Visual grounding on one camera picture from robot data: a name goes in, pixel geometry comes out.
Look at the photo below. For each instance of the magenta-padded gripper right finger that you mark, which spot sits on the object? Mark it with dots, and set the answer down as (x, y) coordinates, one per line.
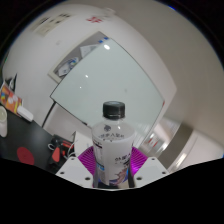
(150, 170)

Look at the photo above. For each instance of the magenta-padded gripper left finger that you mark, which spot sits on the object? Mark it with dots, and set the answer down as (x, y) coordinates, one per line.
(75, 170)

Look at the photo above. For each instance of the clear black-capped drink bottle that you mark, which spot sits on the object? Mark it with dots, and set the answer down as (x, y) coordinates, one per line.
(113, 146)

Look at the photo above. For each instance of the black and red power tool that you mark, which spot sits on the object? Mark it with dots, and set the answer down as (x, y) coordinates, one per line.
(60, 150)

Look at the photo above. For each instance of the flat round red coaster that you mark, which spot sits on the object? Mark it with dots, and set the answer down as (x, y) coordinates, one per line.
(25, 155)

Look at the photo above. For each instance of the flat white case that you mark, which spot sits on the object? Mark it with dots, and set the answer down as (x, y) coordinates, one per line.
(25, 113)

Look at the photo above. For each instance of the white mug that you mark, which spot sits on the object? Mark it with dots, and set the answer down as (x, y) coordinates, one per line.
(2, 123)

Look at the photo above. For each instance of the large whiteboard on stand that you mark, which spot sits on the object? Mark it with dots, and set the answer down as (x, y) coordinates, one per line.
(110, 86)

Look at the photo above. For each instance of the colourful printed booklet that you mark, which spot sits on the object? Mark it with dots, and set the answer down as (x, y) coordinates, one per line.
(9, 98)

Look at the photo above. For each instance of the black pointed bag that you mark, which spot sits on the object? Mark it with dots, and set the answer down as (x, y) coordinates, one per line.
(12, 81)

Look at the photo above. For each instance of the grey wall notice board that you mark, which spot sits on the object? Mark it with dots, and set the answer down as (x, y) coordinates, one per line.
(71, 60)

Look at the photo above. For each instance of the large white wall poster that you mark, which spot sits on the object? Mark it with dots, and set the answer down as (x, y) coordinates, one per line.
(45, 26)

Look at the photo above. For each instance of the small white wall poster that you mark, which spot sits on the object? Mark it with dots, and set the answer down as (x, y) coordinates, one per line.
(63, 18)

